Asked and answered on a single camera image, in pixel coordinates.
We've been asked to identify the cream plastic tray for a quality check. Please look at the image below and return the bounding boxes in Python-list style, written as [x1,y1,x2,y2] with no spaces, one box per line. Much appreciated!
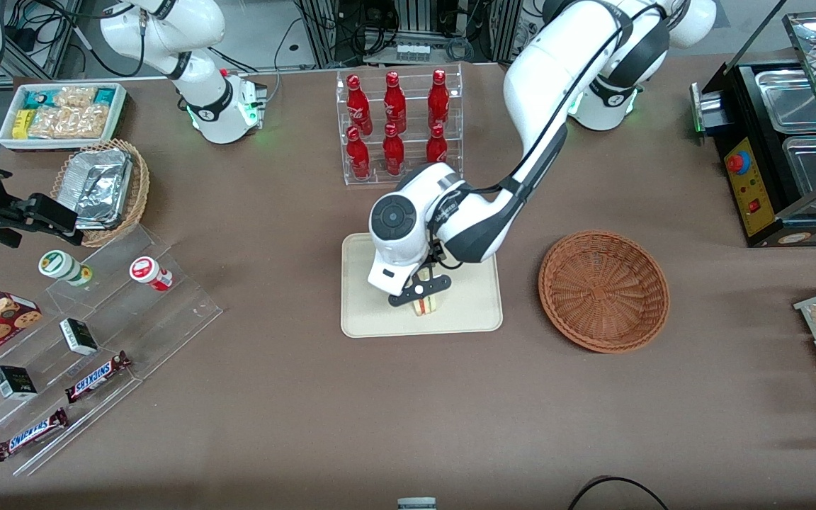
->
[341,227,504,339]

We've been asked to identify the light wicker basket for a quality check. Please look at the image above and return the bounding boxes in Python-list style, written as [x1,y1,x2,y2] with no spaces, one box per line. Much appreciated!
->
[50,139,150,248]

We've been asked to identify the brown wicker basket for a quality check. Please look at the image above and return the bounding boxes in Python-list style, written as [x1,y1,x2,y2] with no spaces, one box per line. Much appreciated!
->
[538,229,670,353]

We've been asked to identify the stacked foil containers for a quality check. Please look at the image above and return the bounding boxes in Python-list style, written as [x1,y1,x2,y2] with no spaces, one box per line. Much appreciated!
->
[68,147,132,229]

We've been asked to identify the green lid cup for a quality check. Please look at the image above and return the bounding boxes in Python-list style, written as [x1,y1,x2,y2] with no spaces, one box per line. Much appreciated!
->
[38,250,94,287]

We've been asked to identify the white snack bin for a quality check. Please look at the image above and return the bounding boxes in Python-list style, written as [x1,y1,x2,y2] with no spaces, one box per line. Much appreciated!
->
[0,82,128,152]

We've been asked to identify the large clear cracker bag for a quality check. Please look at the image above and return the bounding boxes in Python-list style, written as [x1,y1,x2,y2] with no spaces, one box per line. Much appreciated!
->
[28,105,110,140]

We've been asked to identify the red lid cup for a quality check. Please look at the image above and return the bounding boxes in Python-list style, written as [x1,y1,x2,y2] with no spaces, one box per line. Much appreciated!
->
[130,256,174,293]

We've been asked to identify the small clear cracker bag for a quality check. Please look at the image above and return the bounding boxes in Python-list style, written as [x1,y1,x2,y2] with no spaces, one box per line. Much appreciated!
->
[54,86,97,108]

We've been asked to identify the clear acrylic bottle rack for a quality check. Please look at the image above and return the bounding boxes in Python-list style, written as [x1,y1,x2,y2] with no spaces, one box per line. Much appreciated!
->
[336,62,464,186]

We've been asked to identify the small black box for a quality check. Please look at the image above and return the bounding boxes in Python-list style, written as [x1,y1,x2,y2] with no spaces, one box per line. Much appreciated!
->
[59,318,99,356]
[0,365,38,401]

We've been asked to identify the red cola bottle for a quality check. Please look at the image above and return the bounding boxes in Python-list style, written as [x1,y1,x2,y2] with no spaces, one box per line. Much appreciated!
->
[427,69,451,130]
[426,124,448,165]
[382,123,406,176]
[382,71,407,132]
[346,74,373,135]
[346,126,371,179]

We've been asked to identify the clear acrylic stepped shelf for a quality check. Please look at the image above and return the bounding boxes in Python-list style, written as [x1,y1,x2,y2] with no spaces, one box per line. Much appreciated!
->
[0,225,223,477]

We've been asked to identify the snickers bar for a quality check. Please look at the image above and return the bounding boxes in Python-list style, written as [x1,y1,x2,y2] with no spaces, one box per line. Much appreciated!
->
[0,407,69,462]
[64,351,132,404]

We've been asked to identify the black food warmer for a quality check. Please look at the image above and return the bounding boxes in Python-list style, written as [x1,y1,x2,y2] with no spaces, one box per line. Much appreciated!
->
[690,11,816,247]

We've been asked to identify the black cable loop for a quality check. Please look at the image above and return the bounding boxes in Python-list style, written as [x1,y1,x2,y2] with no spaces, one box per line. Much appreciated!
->
[567,476,669,510]

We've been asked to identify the aluminium equipment frame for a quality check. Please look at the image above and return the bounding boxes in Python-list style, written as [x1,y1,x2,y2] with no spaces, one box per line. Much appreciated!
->
[295,0,515,68]

